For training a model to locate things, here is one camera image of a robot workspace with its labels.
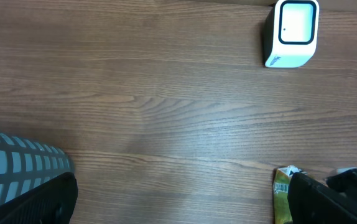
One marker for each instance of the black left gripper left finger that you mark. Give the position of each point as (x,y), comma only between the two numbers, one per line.
(50,203)

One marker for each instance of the white barcode scanner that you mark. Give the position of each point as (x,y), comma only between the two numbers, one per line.
(290,33)

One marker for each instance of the brown cardboard backdrop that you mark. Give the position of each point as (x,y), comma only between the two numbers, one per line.
(330,5)

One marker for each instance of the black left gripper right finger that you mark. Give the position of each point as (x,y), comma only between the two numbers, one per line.
(312,202)

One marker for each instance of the grey plastic basket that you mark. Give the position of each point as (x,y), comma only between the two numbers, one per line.
(26,164)

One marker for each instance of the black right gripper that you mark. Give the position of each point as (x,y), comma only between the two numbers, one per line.
(344,181)

